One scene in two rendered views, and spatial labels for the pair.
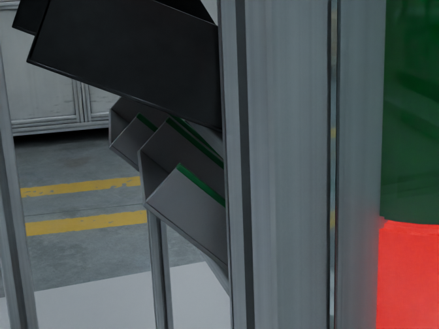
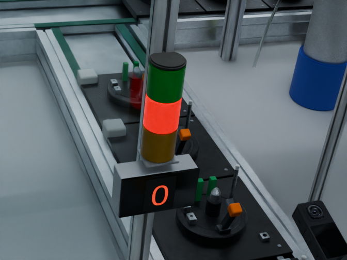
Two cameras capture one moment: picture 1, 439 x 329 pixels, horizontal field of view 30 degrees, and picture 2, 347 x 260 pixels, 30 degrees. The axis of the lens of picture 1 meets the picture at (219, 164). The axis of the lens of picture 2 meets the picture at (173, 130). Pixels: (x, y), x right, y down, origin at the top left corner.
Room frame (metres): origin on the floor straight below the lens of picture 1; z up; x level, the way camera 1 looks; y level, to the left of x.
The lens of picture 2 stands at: (0.08, -0.81, 1.81)
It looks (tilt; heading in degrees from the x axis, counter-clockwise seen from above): 33 degrees down; 82
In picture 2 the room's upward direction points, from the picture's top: 7 degrees clockwise
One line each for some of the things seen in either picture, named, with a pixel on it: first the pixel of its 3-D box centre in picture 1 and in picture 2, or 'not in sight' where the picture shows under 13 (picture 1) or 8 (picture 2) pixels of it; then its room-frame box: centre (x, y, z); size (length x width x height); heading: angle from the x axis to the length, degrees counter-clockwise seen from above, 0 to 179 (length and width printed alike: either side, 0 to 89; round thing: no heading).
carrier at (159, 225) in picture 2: not in sight; (213, 203); (0.32, 0.14, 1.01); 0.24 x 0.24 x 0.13; 16
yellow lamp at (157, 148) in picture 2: not in sight; (158, 139); (0.18, -0.05, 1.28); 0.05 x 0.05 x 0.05
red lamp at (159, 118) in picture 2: not in sight; (162, 110); (0.18, -0.05, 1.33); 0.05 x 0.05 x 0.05
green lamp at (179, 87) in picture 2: not in sight; (166, 78); (0.18, -0.05, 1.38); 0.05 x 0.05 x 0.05
